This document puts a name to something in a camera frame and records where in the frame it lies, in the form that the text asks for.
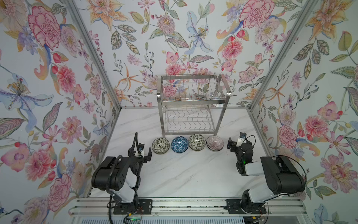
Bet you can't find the grey green floral bowl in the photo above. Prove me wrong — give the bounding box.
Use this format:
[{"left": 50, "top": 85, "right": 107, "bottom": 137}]
[{"left": 151, "top": 137, "right": 170, "bottom": 155}]

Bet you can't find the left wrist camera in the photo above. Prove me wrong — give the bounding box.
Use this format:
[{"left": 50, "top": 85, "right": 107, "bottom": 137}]
[{"left": 138, "top": 143, "right": 145, "bottom": 155}]

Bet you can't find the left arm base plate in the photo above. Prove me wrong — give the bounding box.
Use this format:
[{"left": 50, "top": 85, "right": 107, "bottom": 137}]
[{"left": 113, "top": 199, "right": 153, "bottom": 215}]

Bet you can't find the purple striped bowl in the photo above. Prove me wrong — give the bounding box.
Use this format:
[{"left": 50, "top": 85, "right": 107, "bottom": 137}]
[{"left": 207, "top": 135, "right": 224, "bottom": 151}]

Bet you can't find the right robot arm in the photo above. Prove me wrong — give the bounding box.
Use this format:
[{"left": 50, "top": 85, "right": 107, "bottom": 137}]
[{"left": 227, "top": 138, "right": 306, "bottom": 207}]

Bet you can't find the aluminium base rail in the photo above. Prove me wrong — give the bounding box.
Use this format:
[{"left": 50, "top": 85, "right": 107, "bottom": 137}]
[{"left": 69, "top": 197, "right": 307, "bottom": 217}]

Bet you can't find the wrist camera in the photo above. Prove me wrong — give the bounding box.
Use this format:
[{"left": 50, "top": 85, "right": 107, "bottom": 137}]
[
  {"left": 138, "top": 143, "right": 145, "bottom": 155},
  {"left": 236, "top": 132, "right": 247, "bottom": 147}
]

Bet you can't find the green leaf pattern bowl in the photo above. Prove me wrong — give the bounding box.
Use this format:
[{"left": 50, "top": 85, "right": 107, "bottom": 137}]
[{"left": 188, "top": 134, "right": 206, "bottom": 151}]

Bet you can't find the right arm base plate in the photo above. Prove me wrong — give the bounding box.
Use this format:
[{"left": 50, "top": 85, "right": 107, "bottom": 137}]
[{"left": 224, "top": 198, "right": 267, "bottom": 215}]

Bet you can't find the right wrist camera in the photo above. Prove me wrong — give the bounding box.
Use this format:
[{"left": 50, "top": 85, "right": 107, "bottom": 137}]
[{"left": 236, "top": 132, "right": 247, "bottom": 147}]

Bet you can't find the blue triangle pattern bowl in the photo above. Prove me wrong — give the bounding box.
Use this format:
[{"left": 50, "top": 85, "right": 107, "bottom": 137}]
[{"left": 171, "top": 136, "right": 189, "bottom": 153}]

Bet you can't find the steel two-tier dish rack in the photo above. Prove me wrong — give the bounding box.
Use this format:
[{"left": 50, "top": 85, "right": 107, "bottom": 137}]
[{"left": 156, "top": 74, "right": 232, "bottom": 137}]

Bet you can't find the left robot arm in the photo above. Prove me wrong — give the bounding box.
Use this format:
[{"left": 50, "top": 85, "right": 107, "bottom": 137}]
[{"left": 91, "top": 133, "right": 153, "bottom": 204}]

